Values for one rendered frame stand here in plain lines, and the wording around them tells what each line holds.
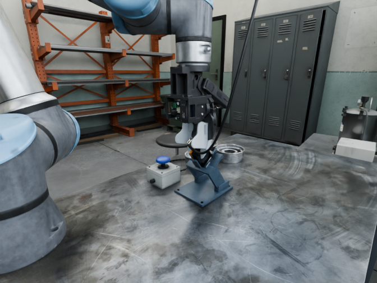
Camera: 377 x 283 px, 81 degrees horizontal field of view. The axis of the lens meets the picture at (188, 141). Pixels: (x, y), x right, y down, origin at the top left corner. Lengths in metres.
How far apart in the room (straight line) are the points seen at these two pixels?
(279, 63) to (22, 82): 3.28
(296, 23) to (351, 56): 0.88
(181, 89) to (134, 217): 0.30
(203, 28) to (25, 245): 0.49
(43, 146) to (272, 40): 3.39
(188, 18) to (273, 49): 3.16
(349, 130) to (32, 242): 1.48
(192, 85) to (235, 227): 0.31
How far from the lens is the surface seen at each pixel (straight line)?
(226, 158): 0.77
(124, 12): 0.35
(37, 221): 0.48
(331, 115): 3.88
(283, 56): 3.53
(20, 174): 0.44
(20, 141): 0.43
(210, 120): 0.49
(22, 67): 0.57
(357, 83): 3.80
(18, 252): 0.48
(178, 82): 0.47
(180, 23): 0.48
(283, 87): 3.51
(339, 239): 0.54
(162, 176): 0.60
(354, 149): 1.33
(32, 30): 4.09
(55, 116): 0.55
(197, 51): 0.46
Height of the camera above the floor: 1.10
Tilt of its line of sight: 17 degrees down
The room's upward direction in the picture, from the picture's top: straight up
